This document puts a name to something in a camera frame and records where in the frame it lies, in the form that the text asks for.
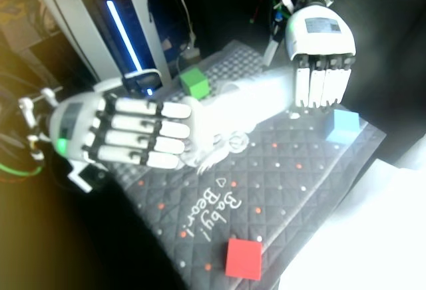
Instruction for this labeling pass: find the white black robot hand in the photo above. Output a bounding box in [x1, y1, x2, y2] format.
[284, 3, 357, 110]
[49, 76, 193, 172]

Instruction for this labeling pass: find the white cable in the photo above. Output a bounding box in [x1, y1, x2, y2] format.
[161, 0, 199, 51]

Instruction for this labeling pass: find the grey quilt with bear print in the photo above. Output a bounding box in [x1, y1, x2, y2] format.
[106, 39, 389, 290]

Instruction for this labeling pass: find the red foam block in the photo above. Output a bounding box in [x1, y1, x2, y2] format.
[225, 238, 263, 281]

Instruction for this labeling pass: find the white plug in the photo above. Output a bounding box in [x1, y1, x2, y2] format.
[184, 45, 201, 61]

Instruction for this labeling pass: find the black wrist camera white bracket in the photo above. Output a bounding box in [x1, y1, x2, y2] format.
[49, 156, 112, 194]

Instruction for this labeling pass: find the white robot column blue light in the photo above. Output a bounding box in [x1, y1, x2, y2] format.
[26, 0, 174, 96]

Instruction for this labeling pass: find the green foam block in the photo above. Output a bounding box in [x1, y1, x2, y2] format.
[178, 68, 210, 100]

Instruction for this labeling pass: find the red cable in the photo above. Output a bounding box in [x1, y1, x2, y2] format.
[249, 0, 268, 24]

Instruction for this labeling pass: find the blue foam block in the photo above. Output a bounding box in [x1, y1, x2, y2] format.
[324, 109, 361, 146]

